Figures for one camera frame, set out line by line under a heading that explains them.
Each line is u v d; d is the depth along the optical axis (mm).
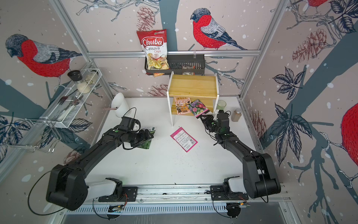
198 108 919
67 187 401
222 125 668
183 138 951
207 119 775
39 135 600
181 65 1070
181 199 727
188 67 922
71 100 762
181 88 808
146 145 925
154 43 815
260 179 421
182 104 949
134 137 712
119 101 1059
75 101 711
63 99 709
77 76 732
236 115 978
